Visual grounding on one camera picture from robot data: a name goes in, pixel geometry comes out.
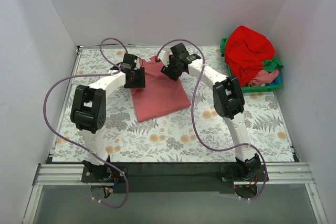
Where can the red t shirt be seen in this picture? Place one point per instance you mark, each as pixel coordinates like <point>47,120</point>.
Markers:
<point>244,52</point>

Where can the green t shirt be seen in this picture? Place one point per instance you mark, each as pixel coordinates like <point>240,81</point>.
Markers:
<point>272,64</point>

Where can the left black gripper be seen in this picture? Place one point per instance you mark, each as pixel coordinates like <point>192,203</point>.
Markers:
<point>136,80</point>

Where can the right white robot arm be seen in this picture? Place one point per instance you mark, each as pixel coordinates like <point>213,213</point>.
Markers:
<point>228,102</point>

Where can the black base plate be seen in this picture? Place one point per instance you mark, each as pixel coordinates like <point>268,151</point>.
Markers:
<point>172,177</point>

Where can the pink t shirt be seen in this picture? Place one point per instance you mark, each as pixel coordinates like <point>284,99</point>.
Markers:
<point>160,96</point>
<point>262,78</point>

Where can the aluminium frame rail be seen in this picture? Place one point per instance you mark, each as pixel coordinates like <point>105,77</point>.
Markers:
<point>71,174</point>

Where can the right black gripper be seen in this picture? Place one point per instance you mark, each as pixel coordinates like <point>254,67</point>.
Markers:
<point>170,71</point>

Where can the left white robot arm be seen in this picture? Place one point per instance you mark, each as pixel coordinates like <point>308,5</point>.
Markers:
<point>89,105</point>

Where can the green plastic basket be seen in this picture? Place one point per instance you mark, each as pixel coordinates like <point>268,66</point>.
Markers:
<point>246,89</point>

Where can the blue t shirt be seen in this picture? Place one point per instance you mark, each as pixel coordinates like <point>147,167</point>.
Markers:
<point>277,80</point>

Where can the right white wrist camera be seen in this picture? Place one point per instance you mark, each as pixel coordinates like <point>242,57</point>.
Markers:
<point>163,57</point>

